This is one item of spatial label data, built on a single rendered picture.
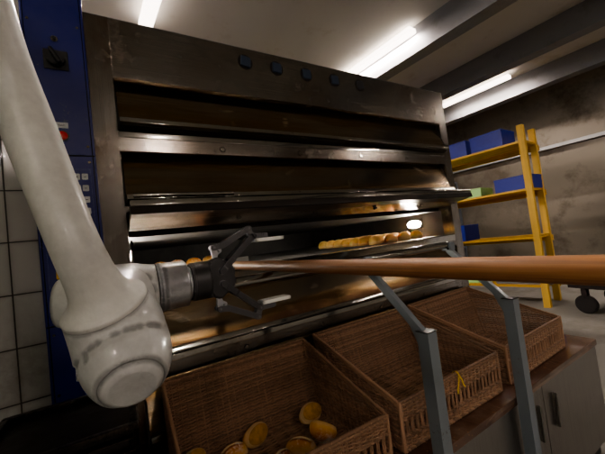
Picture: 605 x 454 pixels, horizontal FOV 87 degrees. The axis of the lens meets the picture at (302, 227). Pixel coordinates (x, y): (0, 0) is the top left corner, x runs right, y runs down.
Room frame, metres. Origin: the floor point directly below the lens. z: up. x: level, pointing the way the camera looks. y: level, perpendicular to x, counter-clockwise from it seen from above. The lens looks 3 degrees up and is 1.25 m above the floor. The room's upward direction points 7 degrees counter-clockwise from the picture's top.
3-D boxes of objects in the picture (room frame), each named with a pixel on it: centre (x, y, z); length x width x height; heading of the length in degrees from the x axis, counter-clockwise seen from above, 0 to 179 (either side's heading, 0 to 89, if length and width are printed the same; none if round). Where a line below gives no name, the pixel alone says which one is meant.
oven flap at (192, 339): (1.54, -0.18, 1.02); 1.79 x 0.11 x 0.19; 122
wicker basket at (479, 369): (1.32, -0.34, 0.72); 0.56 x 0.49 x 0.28; 121
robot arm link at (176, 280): (0.61, 0.26, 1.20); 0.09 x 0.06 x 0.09; 32
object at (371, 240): (2.22, -0.44, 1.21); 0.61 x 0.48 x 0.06; 32
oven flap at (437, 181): (1.54, -0.18, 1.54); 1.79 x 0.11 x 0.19; 122
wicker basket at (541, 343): (1.64, -0.85, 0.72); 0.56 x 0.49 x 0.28; 122
